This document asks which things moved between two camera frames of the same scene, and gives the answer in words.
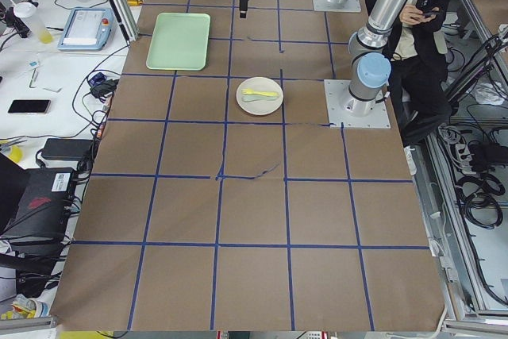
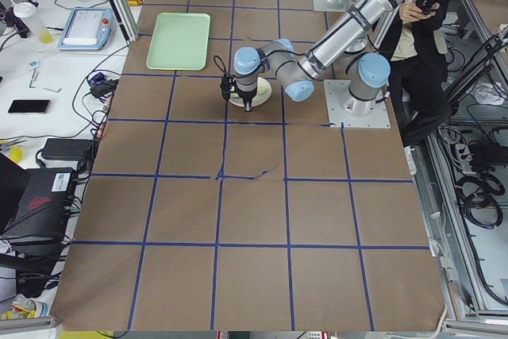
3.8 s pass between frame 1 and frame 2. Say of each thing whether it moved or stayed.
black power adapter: stayed
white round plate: moved
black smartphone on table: stayed
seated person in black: stayed
